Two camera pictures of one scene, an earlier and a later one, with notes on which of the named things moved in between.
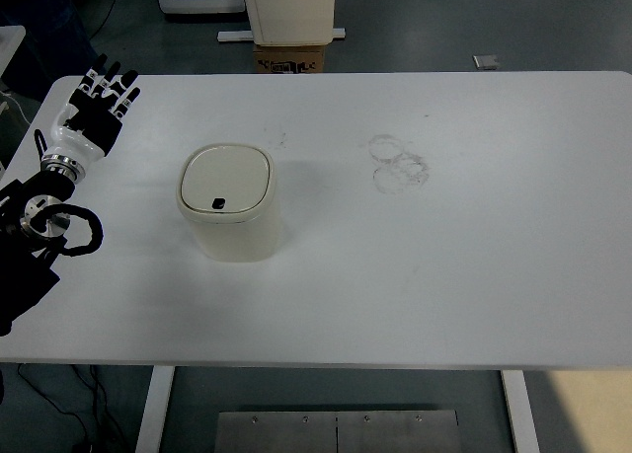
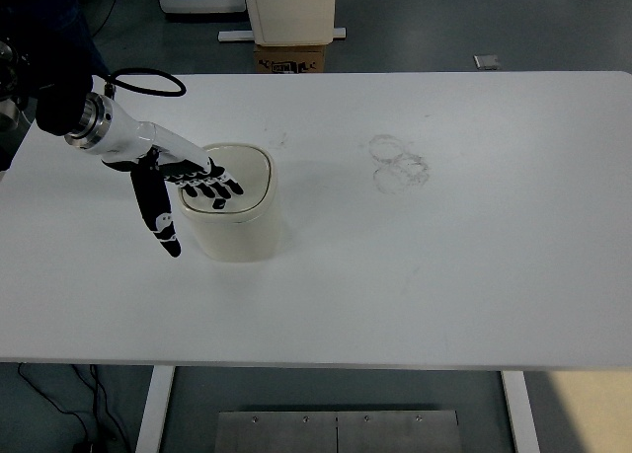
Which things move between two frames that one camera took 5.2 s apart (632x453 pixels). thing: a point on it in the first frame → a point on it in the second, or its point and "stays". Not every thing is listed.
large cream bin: x=290 y=12 stays
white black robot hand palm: x=85 y=128 → x=181 y=163
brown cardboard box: x=288 y=59 stays
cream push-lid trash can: x=228 y=192 stays
